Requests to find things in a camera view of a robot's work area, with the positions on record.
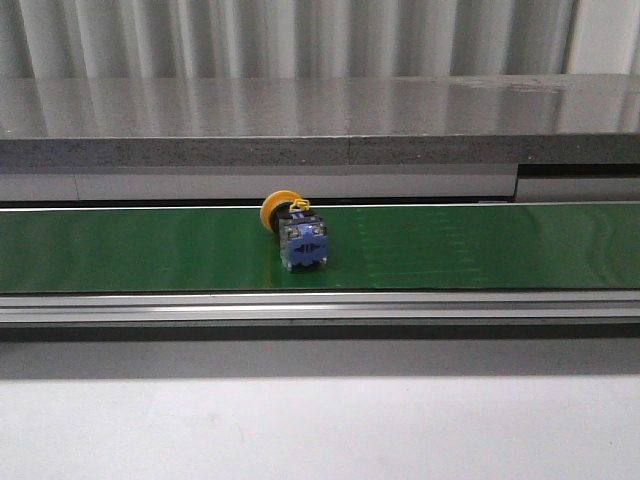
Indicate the yellow mushroom push button switch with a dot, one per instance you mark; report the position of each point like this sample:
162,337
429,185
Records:
302,233

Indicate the white cabinet panel under counter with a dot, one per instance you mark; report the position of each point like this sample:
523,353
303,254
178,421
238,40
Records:
347,183

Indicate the green conveyor belt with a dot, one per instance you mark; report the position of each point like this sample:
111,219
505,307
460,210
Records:
508,246

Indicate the grey stone-look counter slab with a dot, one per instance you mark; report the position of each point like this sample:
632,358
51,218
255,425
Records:
116,123

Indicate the white pleated curtain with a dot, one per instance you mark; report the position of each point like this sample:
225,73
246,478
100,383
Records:
322,39

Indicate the aluminium conveyor side rail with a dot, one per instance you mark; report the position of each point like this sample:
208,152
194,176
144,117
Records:
289,309

